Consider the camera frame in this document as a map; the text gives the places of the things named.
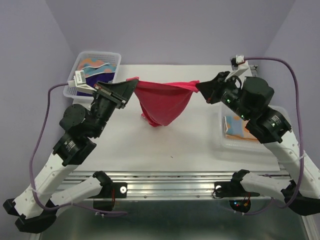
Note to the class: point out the pink towel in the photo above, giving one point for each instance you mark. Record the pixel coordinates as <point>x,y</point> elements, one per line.
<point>162,103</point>

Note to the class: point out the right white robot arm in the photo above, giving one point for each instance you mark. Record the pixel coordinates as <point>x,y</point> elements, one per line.
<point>301,193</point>

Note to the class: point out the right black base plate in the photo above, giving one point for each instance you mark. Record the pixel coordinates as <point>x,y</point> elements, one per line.
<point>227,189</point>

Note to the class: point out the aluminium mounting rail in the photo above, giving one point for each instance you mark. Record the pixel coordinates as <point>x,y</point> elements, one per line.
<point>169,185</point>

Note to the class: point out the white basket at right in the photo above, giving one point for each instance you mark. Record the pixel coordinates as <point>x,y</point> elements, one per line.
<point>237,145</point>

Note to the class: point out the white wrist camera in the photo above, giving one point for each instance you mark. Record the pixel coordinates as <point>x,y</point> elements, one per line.
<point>79,82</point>
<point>239,66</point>

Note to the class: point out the purple towel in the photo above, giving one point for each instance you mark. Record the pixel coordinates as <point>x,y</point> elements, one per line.
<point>105,77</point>

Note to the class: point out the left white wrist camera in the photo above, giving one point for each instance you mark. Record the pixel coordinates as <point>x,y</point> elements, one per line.
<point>79,82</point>

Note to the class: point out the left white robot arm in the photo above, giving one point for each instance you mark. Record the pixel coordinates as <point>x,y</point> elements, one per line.
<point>38,207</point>

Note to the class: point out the white basket at left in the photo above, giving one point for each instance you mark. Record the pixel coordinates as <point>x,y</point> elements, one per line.
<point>112,57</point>

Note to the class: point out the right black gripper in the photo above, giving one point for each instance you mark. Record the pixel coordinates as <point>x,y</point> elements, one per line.
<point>211,89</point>

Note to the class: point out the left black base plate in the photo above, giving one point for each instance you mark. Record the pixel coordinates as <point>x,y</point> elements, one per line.
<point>116,190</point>

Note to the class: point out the blue orange patterned towel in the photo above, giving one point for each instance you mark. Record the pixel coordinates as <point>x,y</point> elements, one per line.
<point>92,67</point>

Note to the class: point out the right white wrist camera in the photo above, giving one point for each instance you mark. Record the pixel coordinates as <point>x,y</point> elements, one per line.
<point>239,66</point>

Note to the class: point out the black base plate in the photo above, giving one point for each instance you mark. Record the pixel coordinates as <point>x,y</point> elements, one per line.
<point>227,189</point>
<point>116,190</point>

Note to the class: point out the orange polka dot towel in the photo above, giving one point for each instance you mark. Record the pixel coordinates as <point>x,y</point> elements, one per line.
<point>235,129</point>

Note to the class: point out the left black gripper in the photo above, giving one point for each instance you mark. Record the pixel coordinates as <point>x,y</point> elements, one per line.
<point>120,92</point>

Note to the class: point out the white basket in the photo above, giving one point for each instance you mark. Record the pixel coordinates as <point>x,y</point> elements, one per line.
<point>237,145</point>
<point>112,57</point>

